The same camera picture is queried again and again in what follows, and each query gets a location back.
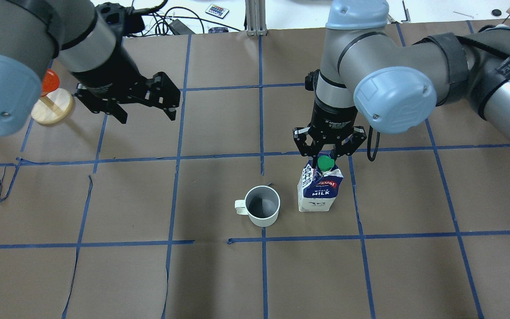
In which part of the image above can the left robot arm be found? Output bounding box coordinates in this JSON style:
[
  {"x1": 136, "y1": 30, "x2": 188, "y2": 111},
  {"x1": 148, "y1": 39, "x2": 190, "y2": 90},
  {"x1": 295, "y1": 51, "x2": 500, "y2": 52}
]
[{"x1": 0, "y1": 0, "x2": 181, "y2": 136}]

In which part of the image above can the small remote control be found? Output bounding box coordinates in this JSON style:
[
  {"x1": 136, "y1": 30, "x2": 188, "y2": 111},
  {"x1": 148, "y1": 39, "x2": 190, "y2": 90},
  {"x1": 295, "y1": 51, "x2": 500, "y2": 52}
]
[{"x1": 205, "y1": 4, "x2": 229, "y2": 19}]

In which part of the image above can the black power adapter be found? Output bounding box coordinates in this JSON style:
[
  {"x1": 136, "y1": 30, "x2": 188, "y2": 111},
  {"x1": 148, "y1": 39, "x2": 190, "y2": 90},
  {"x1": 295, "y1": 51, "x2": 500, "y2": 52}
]
[{"x1": 168, "y1": 19, "x2": 195, "y2": 35}]

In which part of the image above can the blue white milk carton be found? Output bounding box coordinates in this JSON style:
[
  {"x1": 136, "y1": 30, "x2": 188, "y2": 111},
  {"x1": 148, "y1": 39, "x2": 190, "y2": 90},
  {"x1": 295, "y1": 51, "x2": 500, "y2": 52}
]
[{"x1": 297, "y1": 155, "x2": 344, "y2": 212}]

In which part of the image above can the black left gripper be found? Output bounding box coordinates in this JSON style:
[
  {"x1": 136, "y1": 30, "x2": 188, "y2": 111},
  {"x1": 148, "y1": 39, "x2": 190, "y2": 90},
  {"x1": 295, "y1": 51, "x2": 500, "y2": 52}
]
[{"x1": 74, "y1": 71, "x2": 181, "y2": 124}]

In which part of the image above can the white ribbed mug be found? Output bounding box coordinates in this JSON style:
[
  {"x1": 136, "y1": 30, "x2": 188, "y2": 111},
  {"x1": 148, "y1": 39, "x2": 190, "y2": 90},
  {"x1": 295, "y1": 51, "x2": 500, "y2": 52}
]
[{"x1": 234, "y1": 185, "x2": 281, "y2": 227}]

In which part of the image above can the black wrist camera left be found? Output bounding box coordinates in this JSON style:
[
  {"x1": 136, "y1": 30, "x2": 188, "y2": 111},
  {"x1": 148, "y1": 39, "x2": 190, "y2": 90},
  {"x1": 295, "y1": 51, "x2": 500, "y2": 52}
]
[{"x1": 95, "y1": 2, "x2": 145, "y2": 38}]

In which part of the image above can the wooden mug tree stand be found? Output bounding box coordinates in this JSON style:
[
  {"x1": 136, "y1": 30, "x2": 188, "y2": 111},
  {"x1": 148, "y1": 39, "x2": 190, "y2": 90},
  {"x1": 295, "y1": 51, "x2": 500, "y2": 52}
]
[{"x1": 31, "y1": 88, "x2": 74, "y2": 126}]

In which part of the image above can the aluminium frame post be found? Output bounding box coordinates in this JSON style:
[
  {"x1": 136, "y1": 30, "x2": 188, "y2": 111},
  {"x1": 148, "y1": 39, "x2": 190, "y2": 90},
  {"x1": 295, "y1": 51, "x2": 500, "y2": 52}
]
[{"x1": 245, "y1": 0, "x2": 268, "y2": 36}]

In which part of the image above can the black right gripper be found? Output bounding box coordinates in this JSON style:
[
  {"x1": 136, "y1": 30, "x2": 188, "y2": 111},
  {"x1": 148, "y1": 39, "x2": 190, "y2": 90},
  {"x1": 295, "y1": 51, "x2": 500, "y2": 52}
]
[{"x1": 293, "y1": 104, "x2": 367, "y2": 168}]

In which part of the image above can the orange mug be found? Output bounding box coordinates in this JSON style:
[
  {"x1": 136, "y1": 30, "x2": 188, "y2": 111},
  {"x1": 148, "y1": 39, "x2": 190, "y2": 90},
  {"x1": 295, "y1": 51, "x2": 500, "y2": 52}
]
[{"x1": 40, "y1": 68, "x2": 60, "y2": 97}]

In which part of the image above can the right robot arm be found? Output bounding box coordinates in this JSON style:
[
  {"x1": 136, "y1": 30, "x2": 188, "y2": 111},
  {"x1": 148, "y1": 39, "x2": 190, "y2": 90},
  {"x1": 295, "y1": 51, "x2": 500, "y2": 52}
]
[{"x1": 293, "y1": 0, "x2": 510, "y2": 162}]

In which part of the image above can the allen key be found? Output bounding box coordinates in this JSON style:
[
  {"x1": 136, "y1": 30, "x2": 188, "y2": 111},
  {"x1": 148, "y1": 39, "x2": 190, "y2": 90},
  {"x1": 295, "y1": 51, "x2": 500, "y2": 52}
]
[{"x1": 401, "y1": 0, "x2": 411, "y2": 23}]

